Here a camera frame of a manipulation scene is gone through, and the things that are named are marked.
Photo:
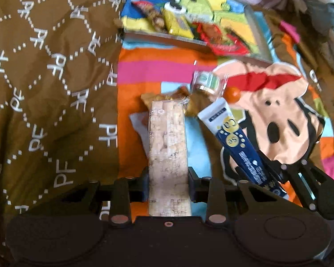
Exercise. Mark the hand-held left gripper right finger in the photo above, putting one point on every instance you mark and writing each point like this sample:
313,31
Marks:
192,185

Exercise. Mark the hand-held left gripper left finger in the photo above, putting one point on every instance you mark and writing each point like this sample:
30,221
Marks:
143,186

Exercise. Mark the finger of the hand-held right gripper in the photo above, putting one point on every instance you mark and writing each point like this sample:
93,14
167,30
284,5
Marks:
292,169

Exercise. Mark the clear rice cracker packet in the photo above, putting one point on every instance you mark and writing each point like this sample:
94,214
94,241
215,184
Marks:
168,150

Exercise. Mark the long blue snack packet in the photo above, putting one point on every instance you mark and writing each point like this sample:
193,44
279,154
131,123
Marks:
233,136

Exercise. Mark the brown gold snack packet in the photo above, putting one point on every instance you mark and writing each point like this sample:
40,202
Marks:
196,103

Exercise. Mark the orange mandarin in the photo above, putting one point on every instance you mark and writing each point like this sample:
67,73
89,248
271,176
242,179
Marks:
233,94

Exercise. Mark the large red snack packet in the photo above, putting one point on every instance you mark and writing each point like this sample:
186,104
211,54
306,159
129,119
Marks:
225,41

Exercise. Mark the grey shallow tray box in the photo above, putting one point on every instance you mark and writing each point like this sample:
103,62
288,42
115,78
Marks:
161,37

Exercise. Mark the yellow snack packet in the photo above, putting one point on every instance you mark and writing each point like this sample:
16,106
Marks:
178,23

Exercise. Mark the small red braised egg packet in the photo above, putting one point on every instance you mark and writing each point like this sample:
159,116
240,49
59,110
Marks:
153,16

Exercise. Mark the cartoon printed blanket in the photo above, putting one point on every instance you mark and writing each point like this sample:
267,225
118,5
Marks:
281,103

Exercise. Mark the brown patterned quilt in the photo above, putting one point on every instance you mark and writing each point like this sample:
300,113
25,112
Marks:
44,89

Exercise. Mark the clear plastic bag of clothes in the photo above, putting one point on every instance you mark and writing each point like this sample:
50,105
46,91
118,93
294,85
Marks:
323,5

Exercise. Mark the colourful crayon drawing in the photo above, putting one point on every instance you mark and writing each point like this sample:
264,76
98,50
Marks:
200,5

